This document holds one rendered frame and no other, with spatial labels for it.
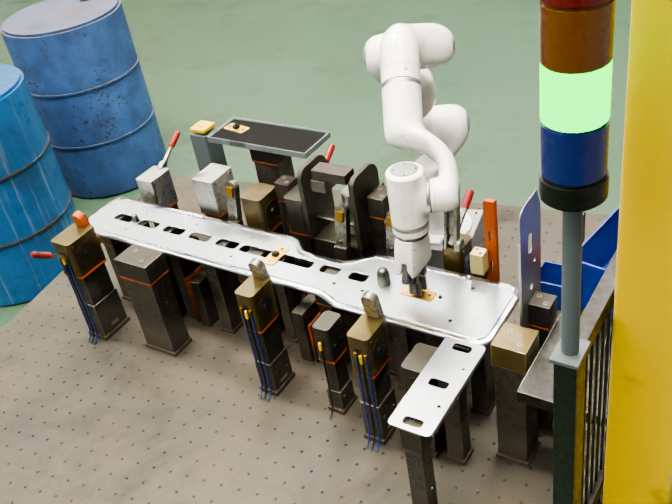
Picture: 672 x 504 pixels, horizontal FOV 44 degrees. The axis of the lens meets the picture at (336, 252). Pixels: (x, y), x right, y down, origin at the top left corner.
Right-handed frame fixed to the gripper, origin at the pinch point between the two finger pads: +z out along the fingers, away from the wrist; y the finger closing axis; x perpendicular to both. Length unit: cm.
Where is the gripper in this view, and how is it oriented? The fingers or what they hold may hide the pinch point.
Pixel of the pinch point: (417, 284)
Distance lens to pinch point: 196.5
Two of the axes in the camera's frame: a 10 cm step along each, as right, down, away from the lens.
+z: 1.5, 8.1, 5.7
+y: -5.2, 5.6, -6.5
